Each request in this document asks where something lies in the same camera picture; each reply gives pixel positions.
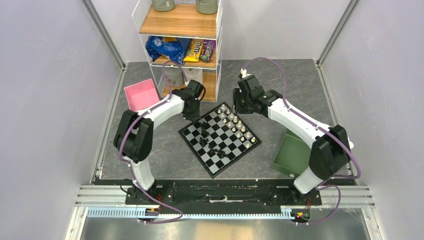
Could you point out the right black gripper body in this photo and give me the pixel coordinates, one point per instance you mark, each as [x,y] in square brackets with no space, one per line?
[241,102]

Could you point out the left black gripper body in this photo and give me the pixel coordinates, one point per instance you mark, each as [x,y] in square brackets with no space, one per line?
[193,114]

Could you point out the black white chess board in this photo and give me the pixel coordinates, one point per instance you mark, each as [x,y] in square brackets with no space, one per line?
[234,148]

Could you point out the white wire wooden shelf rack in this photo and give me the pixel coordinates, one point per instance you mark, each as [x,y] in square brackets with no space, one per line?
[184,21]

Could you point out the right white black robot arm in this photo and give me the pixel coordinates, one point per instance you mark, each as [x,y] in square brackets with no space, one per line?
[330,146]

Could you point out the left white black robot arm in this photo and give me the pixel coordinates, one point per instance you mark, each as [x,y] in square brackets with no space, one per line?
[134,135]

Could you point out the white chess pieces corner group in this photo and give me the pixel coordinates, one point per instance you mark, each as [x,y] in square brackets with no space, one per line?
[233,126]

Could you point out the black chess pieces group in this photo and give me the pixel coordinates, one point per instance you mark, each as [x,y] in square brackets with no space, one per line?
[207,141]

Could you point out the white toilet paper roll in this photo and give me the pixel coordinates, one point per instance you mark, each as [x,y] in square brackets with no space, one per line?
[195,74]

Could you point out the yellow M&M candy bag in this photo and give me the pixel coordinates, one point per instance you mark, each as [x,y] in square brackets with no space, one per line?
[194,51]

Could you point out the blue snack bag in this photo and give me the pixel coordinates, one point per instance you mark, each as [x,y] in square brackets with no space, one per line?
[173,48]

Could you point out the brown M&M candy bag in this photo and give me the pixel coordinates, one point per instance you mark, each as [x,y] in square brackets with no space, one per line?
[207,50]

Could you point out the pink plastic bin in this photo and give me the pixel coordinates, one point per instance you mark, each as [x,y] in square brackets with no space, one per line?
[141,95]

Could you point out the green plastic tray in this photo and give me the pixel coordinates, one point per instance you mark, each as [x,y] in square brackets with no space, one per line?
[292,157]

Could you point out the right green bottle on shelf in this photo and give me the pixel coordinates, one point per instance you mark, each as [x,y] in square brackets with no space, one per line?
[206,7]

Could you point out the green bottle on shelf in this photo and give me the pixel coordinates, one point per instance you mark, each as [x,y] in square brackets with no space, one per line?
[163,5]
[206,7]

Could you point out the left green bottle on shelf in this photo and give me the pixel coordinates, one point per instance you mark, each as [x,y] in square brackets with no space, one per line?
[163,5]

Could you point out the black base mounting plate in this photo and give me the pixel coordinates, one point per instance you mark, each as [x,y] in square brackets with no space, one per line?
[177,193]

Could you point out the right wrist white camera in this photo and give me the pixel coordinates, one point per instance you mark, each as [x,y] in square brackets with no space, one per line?
[243,73]

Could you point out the white cable duct strip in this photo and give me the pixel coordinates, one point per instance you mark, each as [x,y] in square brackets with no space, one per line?
[145,213]

